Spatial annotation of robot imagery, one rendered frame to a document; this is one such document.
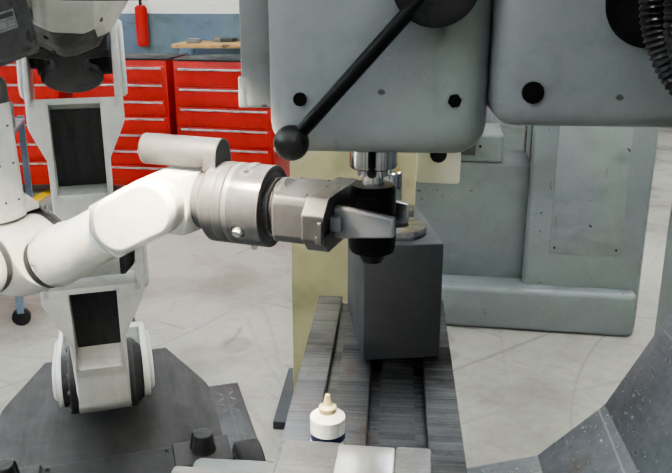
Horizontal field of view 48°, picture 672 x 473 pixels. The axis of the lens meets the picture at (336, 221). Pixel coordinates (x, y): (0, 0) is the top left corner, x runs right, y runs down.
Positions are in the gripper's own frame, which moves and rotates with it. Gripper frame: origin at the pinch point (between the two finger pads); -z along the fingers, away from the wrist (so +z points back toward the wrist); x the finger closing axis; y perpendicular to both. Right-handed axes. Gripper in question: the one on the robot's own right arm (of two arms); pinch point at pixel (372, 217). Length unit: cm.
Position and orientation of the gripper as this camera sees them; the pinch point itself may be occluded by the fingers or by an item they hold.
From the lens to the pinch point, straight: 77.7
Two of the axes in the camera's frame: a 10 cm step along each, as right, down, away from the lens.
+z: -9.4, -1.0, 3.2
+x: 3.3, -2.7, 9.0
